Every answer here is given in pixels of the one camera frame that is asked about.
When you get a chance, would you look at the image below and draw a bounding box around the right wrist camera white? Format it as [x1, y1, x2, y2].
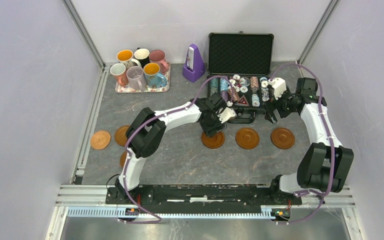
[268, 77, 287, 100]

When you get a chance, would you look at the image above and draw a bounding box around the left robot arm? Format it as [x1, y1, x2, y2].
[115, 93, 237, 204]

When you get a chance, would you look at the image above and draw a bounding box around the black poker chip case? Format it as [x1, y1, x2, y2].
[207, 32, 274, 124]

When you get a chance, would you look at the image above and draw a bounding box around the teal poker chip stack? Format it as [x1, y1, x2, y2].
[209, 77, 219, 96]

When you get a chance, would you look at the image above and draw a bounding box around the salmon mug white inside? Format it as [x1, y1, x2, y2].
[110, 63, 129, 87]

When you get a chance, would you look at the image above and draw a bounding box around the wooden coaster two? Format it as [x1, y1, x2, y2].
[235, 127, 260, 150]

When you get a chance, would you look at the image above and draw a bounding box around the floral tray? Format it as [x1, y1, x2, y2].
[115, 63, 171, 94]

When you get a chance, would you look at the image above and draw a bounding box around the lilac mug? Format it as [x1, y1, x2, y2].
[126, 66, 147, 92]

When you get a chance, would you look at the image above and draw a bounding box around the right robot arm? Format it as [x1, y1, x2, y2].
[263, 77, 354, 204]

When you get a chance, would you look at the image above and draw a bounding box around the orange poker chip stack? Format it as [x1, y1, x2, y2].
[227, 87, 240, 103]

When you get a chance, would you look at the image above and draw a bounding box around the woven rattan coaster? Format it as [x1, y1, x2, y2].
[90, 130, 111, 150]

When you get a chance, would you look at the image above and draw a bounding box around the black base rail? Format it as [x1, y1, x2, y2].
[105, 184, 303, 215]

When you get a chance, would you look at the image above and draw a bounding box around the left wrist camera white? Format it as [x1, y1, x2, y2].
[217, 107, 237, 124]

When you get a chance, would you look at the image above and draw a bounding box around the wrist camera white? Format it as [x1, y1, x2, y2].
[268, 77, 287, 100]
[217, 107, 237, 124]

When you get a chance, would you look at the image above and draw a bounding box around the white mug orange inside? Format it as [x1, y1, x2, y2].
[116, 49, 142, 69]

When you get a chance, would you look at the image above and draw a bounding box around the purple poker chip stack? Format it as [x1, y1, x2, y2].
[220, 90, 229, 103]

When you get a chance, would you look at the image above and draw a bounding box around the pink mug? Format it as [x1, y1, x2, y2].
[149, 49, 169, 75]

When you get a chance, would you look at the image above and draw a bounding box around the wooden coaster one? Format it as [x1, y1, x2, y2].
[119, 151, 127, 168]

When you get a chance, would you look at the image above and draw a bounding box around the wooden coaster three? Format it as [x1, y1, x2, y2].
[114, 125, 130, 147]

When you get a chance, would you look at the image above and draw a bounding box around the wooden coaster four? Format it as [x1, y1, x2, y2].
[201, 131, 225, 149]

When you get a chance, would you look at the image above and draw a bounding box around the wooden coaster five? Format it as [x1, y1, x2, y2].
[270, 127, 296, 150]

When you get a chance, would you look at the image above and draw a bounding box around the black mug white inside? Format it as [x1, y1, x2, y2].
[133, 47, 150, 68]

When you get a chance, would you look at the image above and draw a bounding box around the purple metronome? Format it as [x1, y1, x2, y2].
[182, 44, 206, 83]

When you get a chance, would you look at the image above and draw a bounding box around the blue mug orange inside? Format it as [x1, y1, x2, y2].
[143, 62, 168, 89]

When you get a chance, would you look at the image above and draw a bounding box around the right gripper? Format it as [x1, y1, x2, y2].
[263, 85, 298, 124]

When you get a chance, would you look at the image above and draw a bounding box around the all in triangle marker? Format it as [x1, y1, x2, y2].
[235, 95, 250, 107]

